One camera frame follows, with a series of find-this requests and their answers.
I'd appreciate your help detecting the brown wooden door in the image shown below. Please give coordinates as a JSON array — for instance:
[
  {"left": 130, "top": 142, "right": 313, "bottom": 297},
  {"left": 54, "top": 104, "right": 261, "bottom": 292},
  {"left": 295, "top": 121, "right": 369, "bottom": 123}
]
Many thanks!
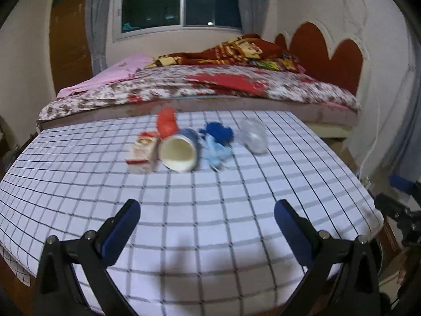
[{"left": 49, "top": 0, "right": 93, "bottom": 94}]

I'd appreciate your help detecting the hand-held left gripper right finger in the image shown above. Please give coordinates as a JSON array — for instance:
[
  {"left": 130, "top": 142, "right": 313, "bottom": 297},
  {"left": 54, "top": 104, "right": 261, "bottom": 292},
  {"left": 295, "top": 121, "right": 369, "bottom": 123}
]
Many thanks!
[{"left": 274, "top": 199, "right": 384, "bottom": 316}]

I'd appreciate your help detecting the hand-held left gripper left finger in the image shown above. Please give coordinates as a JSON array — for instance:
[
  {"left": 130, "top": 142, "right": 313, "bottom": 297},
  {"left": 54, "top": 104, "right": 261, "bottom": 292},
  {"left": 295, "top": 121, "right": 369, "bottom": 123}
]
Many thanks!
[{"left": 34, "top": 199, "right": 142, "bottom": 316}]

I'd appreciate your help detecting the red printed blanket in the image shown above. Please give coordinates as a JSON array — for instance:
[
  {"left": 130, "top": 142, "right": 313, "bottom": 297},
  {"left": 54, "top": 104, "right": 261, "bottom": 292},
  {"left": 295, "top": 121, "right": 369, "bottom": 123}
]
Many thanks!
[{"left": 145, "top": 33, "right": 306, "bottom": 75}]

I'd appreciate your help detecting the light blue face mask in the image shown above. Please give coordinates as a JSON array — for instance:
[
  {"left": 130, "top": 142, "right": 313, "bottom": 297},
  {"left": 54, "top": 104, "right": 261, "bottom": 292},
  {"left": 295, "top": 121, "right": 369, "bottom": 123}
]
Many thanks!
[{"left": 200, "top": 138, "right": 235, "bottom": 171}]

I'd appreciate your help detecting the blue and cream paper cup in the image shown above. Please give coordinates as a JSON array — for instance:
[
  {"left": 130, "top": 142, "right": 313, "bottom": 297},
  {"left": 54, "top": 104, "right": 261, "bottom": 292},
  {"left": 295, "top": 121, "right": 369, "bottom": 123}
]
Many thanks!
[{"left": 158, "top": 128, "right": 199, "bottom": 172}]

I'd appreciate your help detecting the pink cloth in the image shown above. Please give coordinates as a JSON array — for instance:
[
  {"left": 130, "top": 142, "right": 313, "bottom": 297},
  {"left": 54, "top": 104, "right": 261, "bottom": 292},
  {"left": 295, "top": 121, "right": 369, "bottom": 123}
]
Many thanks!
[{"left": 56, "top": 56, "right": 155, "bottom": 98}]

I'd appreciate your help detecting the bed with floral blanket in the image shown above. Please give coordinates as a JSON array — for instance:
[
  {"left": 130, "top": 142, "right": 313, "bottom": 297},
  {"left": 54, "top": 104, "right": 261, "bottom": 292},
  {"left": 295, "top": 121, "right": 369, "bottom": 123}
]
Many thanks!
[{"left": 39, "top": 66, "right": 362, "bottom": 121}]

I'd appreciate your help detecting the glass window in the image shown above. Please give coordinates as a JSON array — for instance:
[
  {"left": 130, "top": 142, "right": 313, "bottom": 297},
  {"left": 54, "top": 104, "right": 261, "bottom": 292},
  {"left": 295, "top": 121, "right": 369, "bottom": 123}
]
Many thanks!
[{"left": 113, "top": 0, "right": 245, "bottom": 42}]

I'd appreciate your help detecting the white checked tablecloth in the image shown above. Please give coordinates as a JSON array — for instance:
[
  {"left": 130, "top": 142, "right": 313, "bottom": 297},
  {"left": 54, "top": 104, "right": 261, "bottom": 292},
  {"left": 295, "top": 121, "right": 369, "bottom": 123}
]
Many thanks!
[{"left": 0, "top": 109, "right": 385, "bottom": 316}]

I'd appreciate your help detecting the red and white small box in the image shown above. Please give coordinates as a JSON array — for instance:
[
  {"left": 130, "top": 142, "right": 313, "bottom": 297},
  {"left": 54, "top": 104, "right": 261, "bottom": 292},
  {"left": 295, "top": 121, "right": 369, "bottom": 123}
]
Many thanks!
[{"left": 125, "top": 131, "right": 161, "bottom": 174}]

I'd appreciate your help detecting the clear plastic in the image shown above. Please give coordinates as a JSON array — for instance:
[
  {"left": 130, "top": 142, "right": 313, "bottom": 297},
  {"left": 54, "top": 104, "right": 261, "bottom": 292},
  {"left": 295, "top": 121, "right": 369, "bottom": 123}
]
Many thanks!
[{"left": 237, "top": 118, "right": 269, "bottom": 155}]

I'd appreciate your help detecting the red wrapper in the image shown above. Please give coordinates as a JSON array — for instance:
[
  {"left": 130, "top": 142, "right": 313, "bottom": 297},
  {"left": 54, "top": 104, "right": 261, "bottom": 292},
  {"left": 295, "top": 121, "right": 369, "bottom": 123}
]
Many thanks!
[{"left": 156, "top": 107, "right": 180, "bottom": 139}]

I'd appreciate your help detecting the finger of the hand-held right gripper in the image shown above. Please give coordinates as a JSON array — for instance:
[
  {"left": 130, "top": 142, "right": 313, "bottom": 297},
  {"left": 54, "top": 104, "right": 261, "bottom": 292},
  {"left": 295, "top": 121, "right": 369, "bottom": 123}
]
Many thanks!
[
  {"left": 374, "top": 192, "right": 410, "bottom": 219},
  {"left": 390, "top": 175, "right": 421, "bottom": 201}
]

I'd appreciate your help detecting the blue cloth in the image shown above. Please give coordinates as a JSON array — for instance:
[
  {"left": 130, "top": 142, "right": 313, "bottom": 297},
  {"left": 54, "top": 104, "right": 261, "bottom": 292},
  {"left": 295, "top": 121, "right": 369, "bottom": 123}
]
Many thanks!
[{"left": 199, "top": 122, "right": 235, "bottom": 147}]

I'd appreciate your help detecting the red scalloped headboard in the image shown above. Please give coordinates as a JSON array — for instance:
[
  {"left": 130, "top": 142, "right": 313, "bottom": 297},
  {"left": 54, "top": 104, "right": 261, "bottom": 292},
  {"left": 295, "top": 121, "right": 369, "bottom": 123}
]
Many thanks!
[{"left": 274, "top": 21, "right": 367, "bottom": 96}]

